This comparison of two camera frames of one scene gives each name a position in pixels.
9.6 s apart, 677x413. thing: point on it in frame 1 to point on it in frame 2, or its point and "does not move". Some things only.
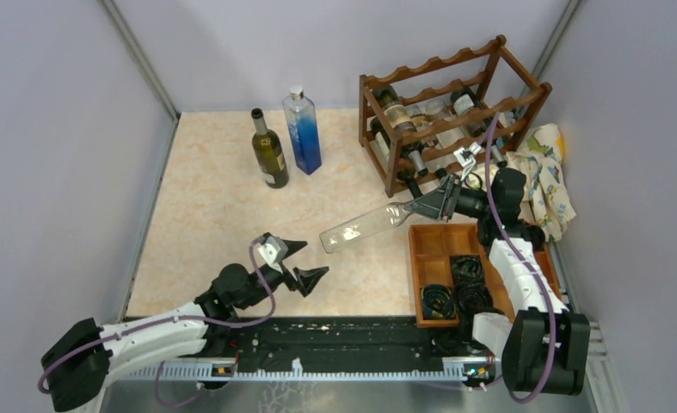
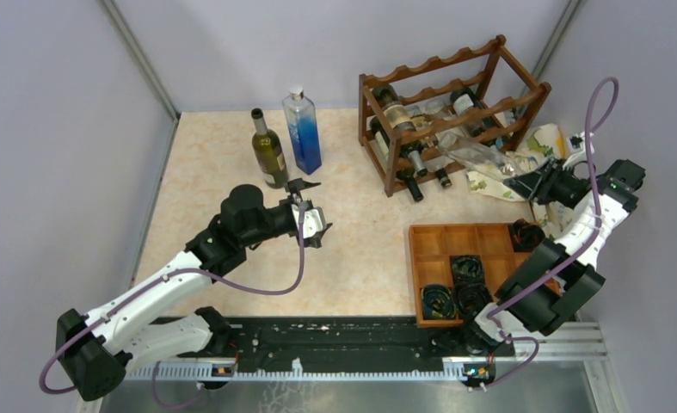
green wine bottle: x=269 y=154 does not move
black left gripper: x=306 y=279 to x=296 y=186
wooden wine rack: x=424 y=123 does not move
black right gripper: x=438 y=203 to x=526 y=184
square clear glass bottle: x=437 y=110 does not move
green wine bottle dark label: x=402 y=120 does not move
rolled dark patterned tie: x=438 y=301 does not move
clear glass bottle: x=362 y=226 to x=480 y=159
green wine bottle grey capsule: x=464 y=101 does not move
